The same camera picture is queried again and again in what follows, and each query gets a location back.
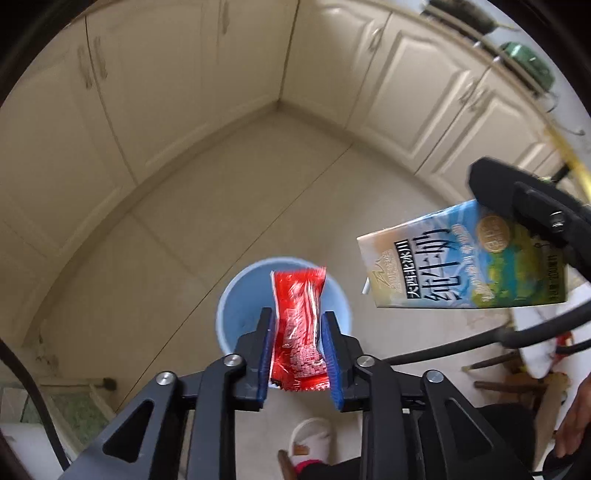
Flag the red snack wrapper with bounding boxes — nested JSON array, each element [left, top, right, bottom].
[[270, 268, 329, 392]]

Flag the milk carton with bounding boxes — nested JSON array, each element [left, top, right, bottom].
[[358, 200, 566, 309]]

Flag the light blue trash bin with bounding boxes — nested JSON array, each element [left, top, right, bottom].
[[215, 257, 352, 373]]

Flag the person's right hand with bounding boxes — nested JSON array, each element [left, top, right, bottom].
[[555, 374, 591, 458]]

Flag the white slipper foot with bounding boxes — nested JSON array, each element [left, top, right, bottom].
[[287, 417, 332, 474]]

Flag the white marble round table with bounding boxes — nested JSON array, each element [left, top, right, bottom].
[[512, 282, 590, 469]]

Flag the green electric cooker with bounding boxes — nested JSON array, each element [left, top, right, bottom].
[[501, 41, 555, 92]]

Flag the black gas stove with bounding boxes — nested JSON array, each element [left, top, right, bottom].
[[421, 4, 547, 97]]

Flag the black frying pan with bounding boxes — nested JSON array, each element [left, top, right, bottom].
[[427, 0, 520, 35]]

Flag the cream base cabinets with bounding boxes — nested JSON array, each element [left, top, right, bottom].
[[1, 1, 569, 344]]

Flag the black chair frame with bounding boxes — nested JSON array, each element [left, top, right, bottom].
[[385, 301, 590, 366]]

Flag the glass door frame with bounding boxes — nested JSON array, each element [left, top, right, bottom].
[[1, 377, 117, 479]]

